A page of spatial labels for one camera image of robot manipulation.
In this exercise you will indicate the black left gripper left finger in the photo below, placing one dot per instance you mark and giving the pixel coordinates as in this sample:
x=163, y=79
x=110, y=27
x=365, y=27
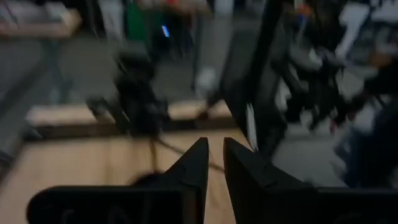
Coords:
x=186, y=186

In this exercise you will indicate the wooden background table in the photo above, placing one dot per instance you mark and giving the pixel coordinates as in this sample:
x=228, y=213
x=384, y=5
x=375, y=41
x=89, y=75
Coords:
x=37, y=29

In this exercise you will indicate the person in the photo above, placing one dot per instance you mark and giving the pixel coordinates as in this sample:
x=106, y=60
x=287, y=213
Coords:
x=379, y=149

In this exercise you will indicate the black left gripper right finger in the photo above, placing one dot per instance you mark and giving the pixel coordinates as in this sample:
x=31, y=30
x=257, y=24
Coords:
x=248, y=186

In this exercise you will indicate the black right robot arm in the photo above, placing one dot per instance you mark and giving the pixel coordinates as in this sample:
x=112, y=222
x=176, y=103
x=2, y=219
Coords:
x=140, y=102

